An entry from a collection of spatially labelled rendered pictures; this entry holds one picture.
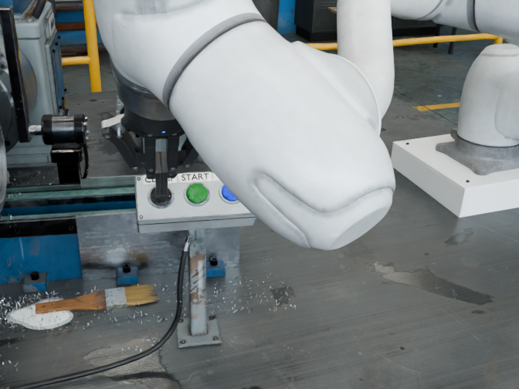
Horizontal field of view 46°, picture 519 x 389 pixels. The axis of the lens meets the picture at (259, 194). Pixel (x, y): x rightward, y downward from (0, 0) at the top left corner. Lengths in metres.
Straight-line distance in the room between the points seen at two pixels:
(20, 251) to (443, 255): 0.81
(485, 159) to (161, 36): 1.17
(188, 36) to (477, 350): 0.78
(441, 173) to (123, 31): 1.11
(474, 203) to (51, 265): 0.91
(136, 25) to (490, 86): 1.11
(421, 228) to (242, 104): 1.00
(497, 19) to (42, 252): 0.83
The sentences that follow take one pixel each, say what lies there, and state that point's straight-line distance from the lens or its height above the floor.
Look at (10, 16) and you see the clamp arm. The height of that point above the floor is 1.24.
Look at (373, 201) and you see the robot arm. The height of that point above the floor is 1.27.
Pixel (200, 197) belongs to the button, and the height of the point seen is 1.07.
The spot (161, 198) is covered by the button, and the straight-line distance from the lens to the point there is 0.85.
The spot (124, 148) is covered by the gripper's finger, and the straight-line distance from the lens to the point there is 0.70.
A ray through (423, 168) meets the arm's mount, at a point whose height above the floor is 0.85.
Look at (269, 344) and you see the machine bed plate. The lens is 1.01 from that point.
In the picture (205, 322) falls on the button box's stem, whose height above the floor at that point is 0.83.
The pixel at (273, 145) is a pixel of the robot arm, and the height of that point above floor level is 1.31.
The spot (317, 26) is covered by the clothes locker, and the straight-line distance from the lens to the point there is 6.48.
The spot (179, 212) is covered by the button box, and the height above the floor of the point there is 1.05.
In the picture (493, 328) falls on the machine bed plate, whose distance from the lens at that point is 1.13.
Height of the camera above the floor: 1.46
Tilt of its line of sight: 27 degrees down
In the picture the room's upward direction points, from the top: 2 degrees clockwise
